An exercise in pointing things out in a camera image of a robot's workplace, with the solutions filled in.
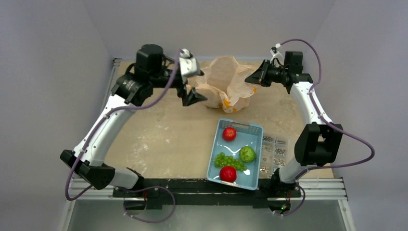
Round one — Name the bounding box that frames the green fake grape bunch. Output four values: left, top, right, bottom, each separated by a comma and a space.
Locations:
214, 152, 247, 171

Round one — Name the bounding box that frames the clear plastic screw box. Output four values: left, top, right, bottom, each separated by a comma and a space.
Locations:
259, 134, 306, 184

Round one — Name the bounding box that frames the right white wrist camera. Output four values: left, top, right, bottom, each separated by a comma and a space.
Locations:
269, 43, 283, 66

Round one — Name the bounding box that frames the green fake fruit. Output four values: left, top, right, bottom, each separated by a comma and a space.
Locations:
239, 146, 256, 163

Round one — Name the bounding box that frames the large red fake apple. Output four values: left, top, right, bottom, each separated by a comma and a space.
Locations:
219, 166, 237, 183

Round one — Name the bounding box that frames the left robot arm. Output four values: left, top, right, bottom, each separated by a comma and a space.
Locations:
60, 44, 206, 197

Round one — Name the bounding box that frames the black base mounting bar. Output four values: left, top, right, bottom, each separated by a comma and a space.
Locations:
113, 179, 301, 209

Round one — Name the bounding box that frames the orange banana print plastic bag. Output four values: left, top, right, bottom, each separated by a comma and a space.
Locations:
187, 56, 257, 114

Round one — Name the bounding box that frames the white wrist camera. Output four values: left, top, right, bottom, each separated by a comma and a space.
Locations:
179, 49, 196, 78
269, 43, 283, 66

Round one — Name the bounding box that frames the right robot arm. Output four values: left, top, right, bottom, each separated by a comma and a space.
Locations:
245, 48, 343, 196

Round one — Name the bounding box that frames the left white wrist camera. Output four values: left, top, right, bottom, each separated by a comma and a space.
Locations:
179, 49, 196, 78

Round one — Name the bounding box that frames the light blue plastic basket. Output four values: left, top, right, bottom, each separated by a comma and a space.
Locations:
206, 118, 264, 191

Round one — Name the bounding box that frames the small red fake apple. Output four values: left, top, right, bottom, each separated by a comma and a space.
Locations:
222, 127, 237, 142

